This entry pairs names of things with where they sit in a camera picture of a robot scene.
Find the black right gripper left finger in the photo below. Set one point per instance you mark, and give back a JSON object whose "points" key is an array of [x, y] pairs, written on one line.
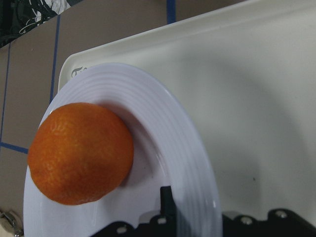
{"points": [[162, 225]]}

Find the white round plate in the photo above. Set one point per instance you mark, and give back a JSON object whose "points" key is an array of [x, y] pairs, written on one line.
{"points": [[168, 151]]}

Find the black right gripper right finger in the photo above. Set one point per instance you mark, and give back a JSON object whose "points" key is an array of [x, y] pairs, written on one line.
{"points": [[280, 222]]}

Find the orange fruit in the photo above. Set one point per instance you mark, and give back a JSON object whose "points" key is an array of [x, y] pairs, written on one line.
{"points": [[80, 153]]}

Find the cream bear tray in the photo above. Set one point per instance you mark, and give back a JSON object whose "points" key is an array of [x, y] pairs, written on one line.
{"points": [[246, 75]]}

